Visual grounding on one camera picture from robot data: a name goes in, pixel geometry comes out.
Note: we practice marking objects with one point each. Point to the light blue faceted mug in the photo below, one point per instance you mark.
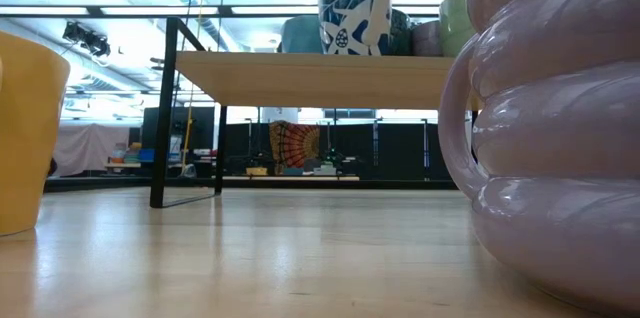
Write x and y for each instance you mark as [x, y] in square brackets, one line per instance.
[300, 35]

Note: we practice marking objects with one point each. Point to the dark speckled teal mug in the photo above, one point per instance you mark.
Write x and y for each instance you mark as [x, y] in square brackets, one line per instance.
[402, 33]

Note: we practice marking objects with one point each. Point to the white mug blue leaf pattern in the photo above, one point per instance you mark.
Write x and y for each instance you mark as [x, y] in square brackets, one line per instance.
[350, 3]

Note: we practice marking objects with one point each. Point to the purple ribbed mug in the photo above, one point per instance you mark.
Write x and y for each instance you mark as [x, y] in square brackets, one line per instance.
[427, 38]

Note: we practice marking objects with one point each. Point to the green and white mug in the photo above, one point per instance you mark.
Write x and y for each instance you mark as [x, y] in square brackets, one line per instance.
[455, 23]

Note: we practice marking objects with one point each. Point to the lilac bubble mug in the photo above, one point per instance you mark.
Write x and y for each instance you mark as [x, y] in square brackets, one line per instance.
[560, 123]

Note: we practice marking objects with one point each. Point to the orange yellow mug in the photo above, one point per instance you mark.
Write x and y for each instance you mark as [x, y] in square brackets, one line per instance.
[30, 133]

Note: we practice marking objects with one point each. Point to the orange mandala tapestry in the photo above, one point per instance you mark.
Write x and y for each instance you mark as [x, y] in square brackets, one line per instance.
[295, 145]

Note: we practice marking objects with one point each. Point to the wooden shelf riser black legs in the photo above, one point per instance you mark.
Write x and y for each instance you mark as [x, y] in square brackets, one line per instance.
[300, 80]

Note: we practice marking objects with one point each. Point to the black partition panels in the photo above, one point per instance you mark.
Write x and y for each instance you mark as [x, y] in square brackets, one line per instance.
[400, 148]

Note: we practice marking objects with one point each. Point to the black monitor panel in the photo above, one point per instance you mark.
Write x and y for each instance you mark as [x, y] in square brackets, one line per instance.
[200, 125]

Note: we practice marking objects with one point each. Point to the blue storage box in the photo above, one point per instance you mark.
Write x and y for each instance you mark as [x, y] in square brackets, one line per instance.
[146, 155]

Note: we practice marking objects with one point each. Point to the table with white cloth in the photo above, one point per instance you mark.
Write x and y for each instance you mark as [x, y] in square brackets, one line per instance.
[85, 148]

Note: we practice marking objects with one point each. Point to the black ceiling track lights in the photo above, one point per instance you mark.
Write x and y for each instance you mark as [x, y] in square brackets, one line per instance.
[87, 38]

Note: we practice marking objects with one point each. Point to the black metal rig frame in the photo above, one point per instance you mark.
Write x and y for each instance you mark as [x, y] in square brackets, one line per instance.
[350, 184]

